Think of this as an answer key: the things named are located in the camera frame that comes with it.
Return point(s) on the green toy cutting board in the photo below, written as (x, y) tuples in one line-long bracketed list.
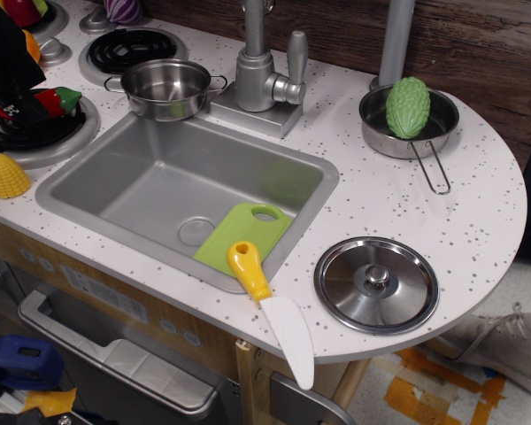
[(261, 224)]

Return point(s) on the black rear stove burner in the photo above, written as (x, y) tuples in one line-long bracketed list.
[(111, 54)]

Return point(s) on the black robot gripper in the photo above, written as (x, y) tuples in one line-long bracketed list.
[(19, 73)]

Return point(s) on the grey toy faucet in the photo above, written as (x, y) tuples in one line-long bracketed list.
[(260, 98)]

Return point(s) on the yellow toy corn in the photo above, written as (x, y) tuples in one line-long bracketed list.
[(13, 178)]

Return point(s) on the grey vertical pole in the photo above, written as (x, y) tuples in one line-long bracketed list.
[(395, 44)]

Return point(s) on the orange toy fruit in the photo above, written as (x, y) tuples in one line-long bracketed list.
[(32, 46)]

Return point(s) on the silver stove knob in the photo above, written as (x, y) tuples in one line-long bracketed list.
[(96, 22), (53, 53)]

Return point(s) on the white sneaker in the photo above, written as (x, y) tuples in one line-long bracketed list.
[(500, 343)]

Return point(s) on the black stove burner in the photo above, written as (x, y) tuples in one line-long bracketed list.
[(50, 141), (111, 54)]

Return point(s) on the red toy chili pepper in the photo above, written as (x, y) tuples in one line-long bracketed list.
[(58, 102)]

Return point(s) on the steel pot lid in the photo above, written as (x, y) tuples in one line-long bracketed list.
[(376, 285)]

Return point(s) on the blue clamp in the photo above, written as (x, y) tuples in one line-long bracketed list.
[(29, 364)]

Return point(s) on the silver rear stove knob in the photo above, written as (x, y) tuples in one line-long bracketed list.
[(96, 22)]

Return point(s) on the steel frying pan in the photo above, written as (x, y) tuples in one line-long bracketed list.
[(443, 120)]

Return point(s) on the magenta toy vegetable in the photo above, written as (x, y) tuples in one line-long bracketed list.
[(25, 13)]

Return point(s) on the grey toy sink basin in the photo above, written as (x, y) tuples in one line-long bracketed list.
[(161, 188)]

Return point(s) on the black front stove burner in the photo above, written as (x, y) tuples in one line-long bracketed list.
[(50, 141)]

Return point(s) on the green bumpy toy gourd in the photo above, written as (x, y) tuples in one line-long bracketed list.
[(408, 108)]

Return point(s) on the yellow handled toy knife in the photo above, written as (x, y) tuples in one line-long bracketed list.
[(284, 316)]

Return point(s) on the small steel pot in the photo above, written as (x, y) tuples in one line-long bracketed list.
[(167, 90)]

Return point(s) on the grey oven door handle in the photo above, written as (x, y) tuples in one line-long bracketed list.
[(128, 363)]

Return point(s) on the purple striped toy vegetable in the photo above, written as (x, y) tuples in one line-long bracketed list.
[(127, 12)]

